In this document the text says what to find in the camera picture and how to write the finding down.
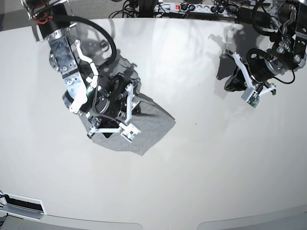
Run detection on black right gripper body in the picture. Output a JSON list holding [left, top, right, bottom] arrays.
[[100, 75, 139, 138]]

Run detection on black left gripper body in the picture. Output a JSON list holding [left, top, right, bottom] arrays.
[[224, 68, 247, 92]]

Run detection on grey t-shirt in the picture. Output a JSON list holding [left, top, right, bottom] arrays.
[[80, 55, 176, 156]]

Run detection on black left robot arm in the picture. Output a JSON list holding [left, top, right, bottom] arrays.
[[224, 0, 307, 94]]

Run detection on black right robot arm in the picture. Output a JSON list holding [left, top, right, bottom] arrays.
[[21, 0, 141, 141]]

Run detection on white power strip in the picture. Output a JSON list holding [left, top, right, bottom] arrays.
[[153, 1, 231, 17]]

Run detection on tangled black cables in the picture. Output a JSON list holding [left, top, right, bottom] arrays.
[[107, 0, 168, 19]]

